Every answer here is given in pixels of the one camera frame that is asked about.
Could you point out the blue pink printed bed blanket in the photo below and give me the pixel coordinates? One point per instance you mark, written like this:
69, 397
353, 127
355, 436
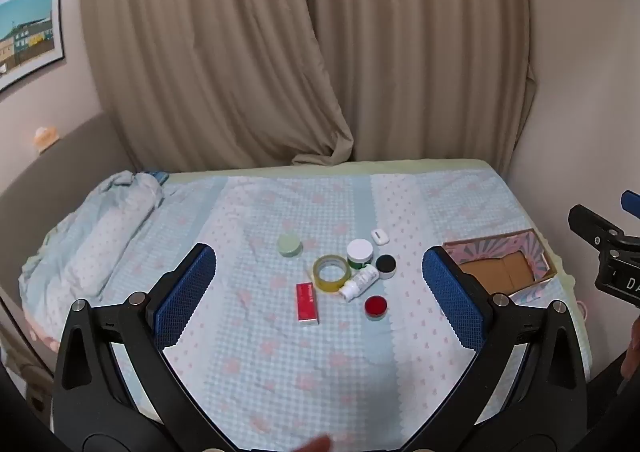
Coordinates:
280, 372

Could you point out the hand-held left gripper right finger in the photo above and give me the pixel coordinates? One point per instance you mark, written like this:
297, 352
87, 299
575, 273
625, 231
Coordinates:
452, 292

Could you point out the grey padded headboard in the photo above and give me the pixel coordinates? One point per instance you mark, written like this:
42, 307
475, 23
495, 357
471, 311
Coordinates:
60, 182

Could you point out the white-lidded green jar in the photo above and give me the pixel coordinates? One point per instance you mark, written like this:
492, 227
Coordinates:
360, 251

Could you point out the black-lidded round jar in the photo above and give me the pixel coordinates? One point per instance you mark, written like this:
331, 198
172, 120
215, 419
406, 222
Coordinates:
385, 264

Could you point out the pale green round jar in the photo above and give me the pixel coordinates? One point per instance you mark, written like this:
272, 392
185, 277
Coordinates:
290, 244

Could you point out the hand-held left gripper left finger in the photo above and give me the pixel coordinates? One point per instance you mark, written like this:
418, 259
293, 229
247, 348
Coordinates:
186, 289

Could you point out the red-lidded round jar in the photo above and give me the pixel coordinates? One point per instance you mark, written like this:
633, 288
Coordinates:
375, 306

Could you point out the red rectangular box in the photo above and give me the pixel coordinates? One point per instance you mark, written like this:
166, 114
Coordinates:
307, 302

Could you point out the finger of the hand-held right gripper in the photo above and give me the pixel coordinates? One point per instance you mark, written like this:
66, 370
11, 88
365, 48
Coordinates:
595, 224
631, 204

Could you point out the white plastic bottle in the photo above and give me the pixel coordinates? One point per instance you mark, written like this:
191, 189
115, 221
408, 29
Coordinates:
361, 279

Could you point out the small orange object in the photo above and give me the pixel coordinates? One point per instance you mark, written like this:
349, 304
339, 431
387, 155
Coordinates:
46, 138

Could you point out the person's right hand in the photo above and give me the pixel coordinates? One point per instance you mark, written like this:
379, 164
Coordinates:
632, 347

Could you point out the yellow tape roll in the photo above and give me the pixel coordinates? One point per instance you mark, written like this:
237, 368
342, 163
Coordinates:
320, 282

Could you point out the crumpled light blue blanket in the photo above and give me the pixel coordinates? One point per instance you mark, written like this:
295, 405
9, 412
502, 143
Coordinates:
100, 242

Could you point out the white earbuds case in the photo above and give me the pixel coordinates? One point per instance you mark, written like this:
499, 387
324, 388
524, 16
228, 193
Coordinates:
379, 236

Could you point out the beige curtain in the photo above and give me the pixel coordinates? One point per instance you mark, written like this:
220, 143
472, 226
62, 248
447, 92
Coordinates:
200, 57
425, 47

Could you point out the framed wall poster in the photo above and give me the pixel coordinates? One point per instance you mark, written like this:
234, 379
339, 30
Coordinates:
30, 32

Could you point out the pink printed cardboard box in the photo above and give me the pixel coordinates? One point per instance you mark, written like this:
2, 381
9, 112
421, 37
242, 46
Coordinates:
505, 272

